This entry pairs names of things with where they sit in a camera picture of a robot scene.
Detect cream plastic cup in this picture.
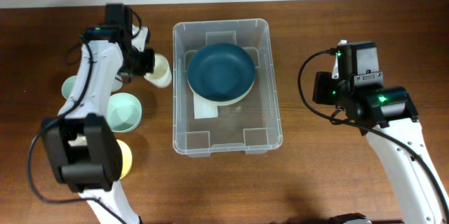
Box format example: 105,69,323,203
144,53,172,88

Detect green plastic bowl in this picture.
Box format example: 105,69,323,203
106,93,142,133

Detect green plastic cup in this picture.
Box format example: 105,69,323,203
61,75,76,99

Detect blue plastic bowl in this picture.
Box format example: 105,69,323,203
187,43,256,103

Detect yellow plastic bowl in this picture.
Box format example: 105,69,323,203
117,140,133,179

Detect clear plastic storage container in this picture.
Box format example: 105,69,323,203
173,18,283,157

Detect beige bowl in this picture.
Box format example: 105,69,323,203
187,76,255,106
193,90,250,106

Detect grey translucent plastic cup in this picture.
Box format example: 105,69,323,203
112,74,123,92

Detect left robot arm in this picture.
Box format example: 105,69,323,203
32,4,155,223

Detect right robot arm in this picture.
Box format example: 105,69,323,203
313,40,448,223

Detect white label in container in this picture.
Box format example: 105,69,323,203
194,94,218,119

